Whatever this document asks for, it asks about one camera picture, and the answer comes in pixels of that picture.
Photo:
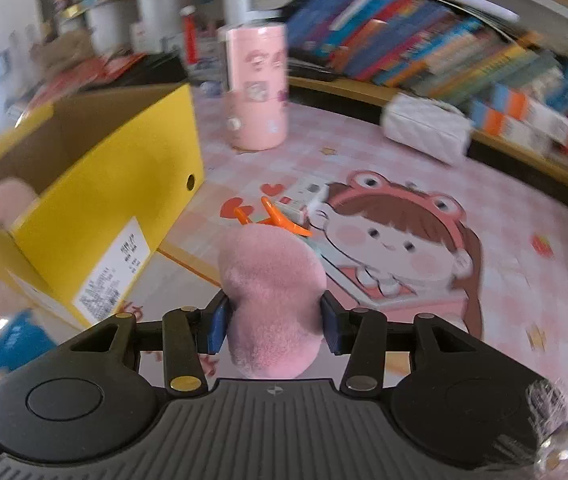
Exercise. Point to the white quilted pouch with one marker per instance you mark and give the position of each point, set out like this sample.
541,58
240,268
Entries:
426,127

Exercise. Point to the pink plush pig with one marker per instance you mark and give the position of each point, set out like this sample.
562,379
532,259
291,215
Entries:
8,200

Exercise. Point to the red paper packets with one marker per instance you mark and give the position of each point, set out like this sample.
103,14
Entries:
113,66

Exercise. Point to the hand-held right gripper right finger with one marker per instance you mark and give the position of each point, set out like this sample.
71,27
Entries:
333,325

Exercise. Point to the pink pom-pom plush toy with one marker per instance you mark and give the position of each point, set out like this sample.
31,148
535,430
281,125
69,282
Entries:
269,300

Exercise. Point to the black bag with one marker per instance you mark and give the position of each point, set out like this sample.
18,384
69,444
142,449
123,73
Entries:
163,67

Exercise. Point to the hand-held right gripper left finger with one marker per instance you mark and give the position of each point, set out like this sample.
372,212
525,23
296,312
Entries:
217,325

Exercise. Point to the pink cartoon print canister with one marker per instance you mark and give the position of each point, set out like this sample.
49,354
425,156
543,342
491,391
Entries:
256,90

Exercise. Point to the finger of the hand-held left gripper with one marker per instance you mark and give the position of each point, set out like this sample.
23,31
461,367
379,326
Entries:
18,342

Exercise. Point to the red bottle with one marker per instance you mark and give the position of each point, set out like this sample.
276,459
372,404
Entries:
189,40

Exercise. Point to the shiny crinkled plastic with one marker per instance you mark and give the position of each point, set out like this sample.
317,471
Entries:
564,440

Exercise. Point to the white box with red label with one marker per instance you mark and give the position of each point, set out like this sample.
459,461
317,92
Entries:
142,36

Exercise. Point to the pink cartoon print tablecloth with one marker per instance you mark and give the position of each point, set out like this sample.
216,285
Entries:
514,200

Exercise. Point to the orange plastic toy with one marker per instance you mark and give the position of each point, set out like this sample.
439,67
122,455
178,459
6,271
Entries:
284,221

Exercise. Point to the white shelf unit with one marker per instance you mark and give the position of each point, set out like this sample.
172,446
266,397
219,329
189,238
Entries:
158,7

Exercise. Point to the orange and white boxes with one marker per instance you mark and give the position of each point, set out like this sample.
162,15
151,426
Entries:
514,115

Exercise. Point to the yellow cardboard box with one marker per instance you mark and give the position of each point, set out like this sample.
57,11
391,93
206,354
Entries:
113,200

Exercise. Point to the long row of colourful books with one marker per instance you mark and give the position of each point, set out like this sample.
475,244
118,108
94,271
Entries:
414,45

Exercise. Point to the small white and red box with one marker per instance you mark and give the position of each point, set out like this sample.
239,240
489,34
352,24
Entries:
306,195

